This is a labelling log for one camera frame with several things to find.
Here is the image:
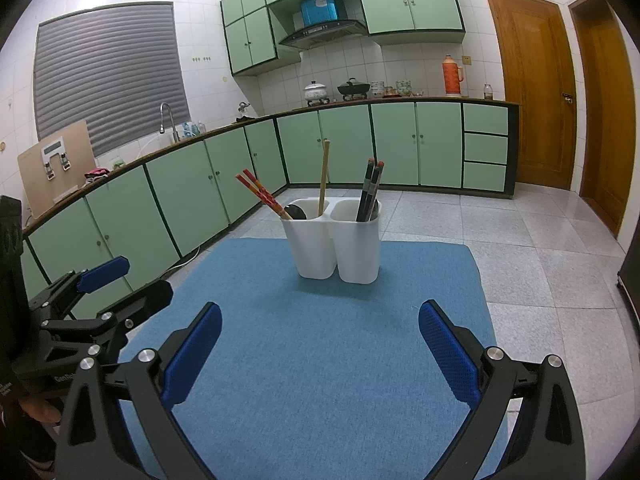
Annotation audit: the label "dark glass-front cabinet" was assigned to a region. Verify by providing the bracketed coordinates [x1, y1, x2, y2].
[616, 240, 640, 321]

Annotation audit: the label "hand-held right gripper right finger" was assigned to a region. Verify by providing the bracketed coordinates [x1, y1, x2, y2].
[418, 300, 587, 480]

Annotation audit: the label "orange thermos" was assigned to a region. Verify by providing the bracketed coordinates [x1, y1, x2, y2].
[442, 55, 466, 98]

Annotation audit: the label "black range hood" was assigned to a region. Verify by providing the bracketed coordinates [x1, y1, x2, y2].
[278, 20, 368, 51]

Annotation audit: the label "grey window blind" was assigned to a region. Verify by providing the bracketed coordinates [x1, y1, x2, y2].
[34, 1, 191, 158]

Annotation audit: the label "metal sink faucet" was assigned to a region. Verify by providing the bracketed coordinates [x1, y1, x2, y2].
[159, 102, 180, 143]

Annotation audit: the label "red-handled bamboo chopstick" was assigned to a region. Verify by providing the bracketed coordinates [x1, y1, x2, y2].
[242, 169, 296, 218]
[235, 174, 292, 221]

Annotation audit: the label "person's left hand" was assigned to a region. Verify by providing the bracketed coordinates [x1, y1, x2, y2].
[17, 396, 65, 425]

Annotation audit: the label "brown board with clips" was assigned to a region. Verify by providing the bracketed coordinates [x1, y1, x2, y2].
[17, 120, 98, 221]

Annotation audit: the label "white double utensil holder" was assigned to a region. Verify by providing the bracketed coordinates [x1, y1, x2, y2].
[279, 197, 383, 285]

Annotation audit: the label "black chopstick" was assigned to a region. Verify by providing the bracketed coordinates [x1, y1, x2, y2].
[356, 157, 377, 222]
[367, 161, 386, 222]

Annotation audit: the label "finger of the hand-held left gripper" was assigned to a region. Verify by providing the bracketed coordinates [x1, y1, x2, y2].
[41, 280, 174, 367]
[27, 256, 131, 321]

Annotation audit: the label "green base cabinets with counter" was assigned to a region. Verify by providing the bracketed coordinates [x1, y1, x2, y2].
[20, 99, 520, 321]

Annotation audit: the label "wooden door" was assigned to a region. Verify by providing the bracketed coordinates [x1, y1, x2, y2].
[484, 0, 578, 191]
[567, 0, 637, 238]

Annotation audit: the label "blue mat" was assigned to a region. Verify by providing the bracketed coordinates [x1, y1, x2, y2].
[117, 237, 511, 480]

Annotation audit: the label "green wall cabinets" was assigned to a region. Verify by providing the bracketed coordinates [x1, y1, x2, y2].
[221, 0, 467, 78]

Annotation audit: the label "white cooking pot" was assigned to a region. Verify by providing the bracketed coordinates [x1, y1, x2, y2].
[303, 80, 329, 106]

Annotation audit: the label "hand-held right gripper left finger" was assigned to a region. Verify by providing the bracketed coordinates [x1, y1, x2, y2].
[52, 301, 223, 480]

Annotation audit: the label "black wok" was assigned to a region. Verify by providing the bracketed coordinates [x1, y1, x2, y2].
[336, 78, 372, 101]

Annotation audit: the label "blue box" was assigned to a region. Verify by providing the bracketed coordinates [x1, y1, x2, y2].
[300, 0, 345, 27]

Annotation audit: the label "plain bamboo chopstick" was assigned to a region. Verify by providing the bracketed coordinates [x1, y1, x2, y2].
[318, 140, 332, 217]

